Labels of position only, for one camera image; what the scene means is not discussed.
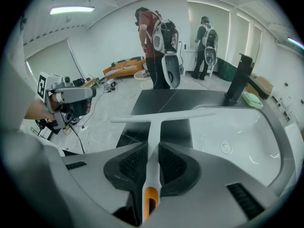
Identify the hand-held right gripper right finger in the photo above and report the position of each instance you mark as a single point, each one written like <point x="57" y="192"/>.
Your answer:
<point x="175" y="167"/>

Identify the orange striped sofa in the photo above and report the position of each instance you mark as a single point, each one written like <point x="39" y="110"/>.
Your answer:
<point x="123" y="68"/>

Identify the small wooden table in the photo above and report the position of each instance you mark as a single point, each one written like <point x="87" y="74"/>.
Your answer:
<point x="92" y="81"/>

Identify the black metal stand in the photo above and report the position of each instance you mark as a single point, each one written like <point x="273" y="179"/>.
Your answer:
<point x="45" y="127"/>

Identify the dark green bin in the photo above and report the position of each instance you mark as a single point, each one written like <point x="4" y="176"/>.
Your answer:
<point x="225" y="68"/>

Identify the long ceiling light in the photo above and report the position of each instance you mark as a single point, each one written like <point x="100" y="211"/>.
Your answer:
<point x="71" y="9"/>

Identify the black bag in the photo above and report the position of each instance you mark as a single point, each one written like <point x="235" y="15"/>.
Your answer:
<point x="78" y="82"/>

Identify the white orange squeegee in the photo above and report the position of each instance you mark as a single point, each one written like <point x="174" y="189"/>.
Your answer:
<point x="154" y="136"/>

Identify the white low cabinet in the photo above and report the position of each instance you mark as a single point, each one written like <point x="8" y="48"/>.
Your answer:
<point x="190" y="59"/>

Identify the black faucet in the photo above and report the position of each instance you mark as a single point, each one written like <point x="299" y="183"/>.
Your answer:
<point x="240" y="79"/>

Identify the white power strip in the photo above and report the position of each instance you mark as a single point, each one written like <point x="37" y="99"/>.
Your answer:
<point x="84" y="127"/>

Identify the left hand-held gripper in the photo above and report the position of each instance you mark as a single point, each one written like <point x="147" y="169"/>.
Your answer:
<point x="64" y="94"/>

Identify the green soap bar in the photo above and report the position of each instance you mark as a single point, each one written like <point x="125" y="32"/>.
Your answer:
<point x="253" y="98"/>

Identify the person's light grey shirt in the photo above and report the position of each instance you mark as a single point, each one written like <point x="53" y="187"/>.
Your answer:
<point x="14" y="94"/>

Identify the white shell seat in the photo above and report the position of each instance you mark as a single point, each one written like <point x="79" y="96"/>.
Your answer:
<point x="210" y="55"/>
<point x="171" y="68"/>

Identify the person's left forearm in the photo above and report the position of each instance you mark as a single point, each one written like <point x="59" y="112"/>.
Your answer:
<point x="38" y="110"/>

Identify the brown cardboard box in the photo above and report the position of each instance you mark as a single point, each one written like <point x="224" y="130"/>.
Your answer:
<point x="263" y="84"/>

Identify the white sink basin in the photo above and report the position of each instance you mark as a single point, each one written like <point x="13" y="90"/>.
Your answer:
<point x="237" y="139"/>

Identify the person's left hand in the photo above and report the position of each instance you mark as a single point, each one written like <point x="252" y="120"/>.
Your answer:
<point x="57" y="97"/>

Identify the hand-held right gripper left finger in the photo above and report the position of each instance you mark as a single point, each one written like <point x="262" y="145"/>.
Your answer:
<point x="133" y="165"/>

